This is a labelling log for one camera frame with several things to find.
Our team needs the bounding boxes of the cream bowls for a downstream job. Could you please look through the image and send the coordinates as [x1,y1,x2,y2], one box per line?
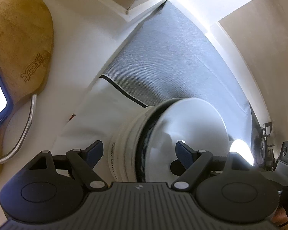
[108,106,154,182]

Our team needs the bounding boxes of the white bowl blue pattern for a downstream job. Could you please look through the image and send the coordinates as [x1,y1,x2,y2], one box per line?
[135,98,229,184]

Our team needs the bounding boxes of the square white floral plate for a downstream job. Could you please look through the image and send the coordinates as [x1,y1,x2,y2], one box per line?
[229,139,254,166]

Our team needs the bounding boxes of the person's right hand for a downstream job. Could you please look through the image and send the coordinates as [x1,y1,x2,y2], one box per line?
[271,208,288,226]

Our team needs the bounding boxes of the black pot support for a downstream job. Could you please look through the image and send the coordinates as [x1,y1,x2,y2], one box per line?
[262,122,275,148]

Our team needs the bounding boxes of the white patterned placemat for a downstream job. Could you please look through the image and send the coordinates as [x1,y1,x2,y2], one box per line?
[51,75,149,163]

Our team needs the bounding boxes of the grey felt mat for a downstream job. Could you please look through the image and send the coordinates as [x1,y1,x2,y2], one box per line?
[103,2,252,141]

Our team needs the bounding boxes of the wooden cutting board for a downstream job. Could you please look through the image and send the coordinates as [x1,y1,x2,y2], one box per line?
[0,0,55,179]

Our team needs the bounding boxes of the gas burner ring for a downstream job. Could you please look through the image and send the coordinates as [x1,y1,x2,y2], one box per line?
[252,128,270,166]

